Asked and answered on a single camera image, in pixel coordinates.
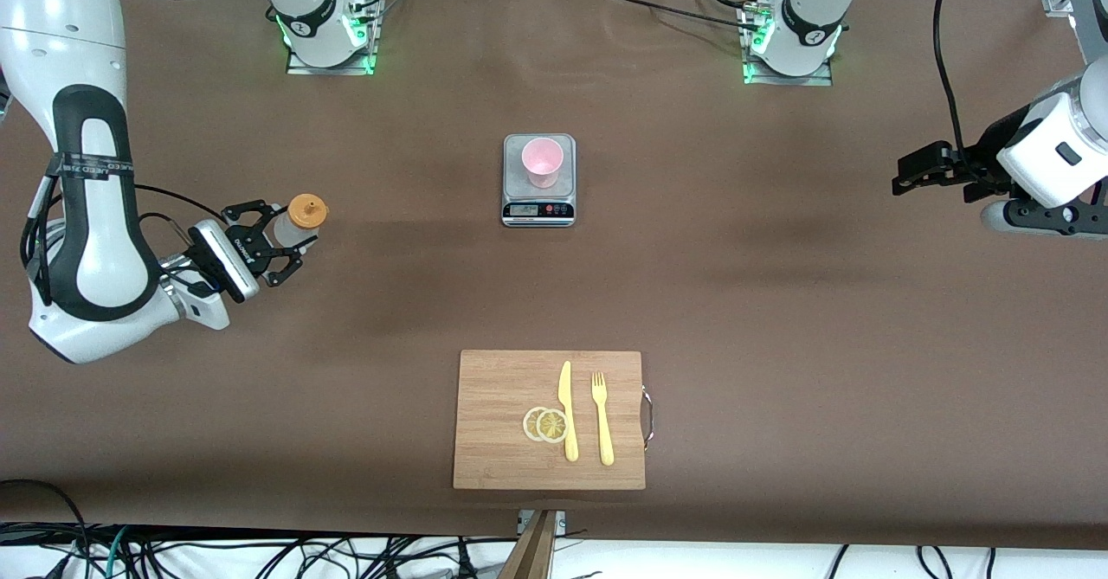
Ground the small metal bracket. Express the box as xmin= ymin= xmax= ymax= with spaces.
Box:
xmin=518 ymin=510 xmax=568 ymax=538

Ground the sauce bottle with orange cap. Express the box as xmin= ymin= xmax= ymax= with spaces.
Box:
xmin=273 ymin=194 xmax=330 ymax=249

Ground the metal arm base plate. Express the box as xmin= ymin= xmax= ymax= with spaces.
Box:
xmin=743 ymin=0 xmax=834 ymax=87
xmin=286 ymin=0 xmax=377 ymax=76

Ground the pink plastic cup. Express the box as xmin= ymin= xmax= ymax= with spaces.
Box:
xmin=521 ymin=138 xmax=565 ymax=189

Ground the wooden post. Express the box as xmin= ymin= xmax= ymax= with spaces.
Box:
xmin=498 ymin=510 xmax=557 ymax=579

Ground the brown table cover sheet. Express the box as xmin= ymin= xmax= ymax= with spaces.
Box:
xmin=0 ymin=0 xmax=1108 ymax=554

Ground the yellow plastic fork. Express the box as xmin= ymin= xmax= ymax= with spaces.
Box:
xmin=591 ymin=371 xmax=615 ymax=466

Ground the silver digital kitchen scale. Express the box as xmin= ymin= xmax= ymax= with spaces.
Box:
xmin=501 ymin=133 xmax=577 ymax=228

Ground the teal floor cable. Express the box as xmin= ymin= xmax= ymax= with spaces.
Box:
xmin=106 ymin=527 xmax=132 ymax=579

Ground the wooden cutting board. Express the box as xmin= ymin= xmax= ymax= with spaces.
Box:
xmin=453 ymin=350 xmax=647 ymax=491

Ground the yellow plastic knife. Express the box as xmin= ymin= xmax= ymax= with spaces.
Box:
xmin=558 ymin=361 xmax=579 ymax=463

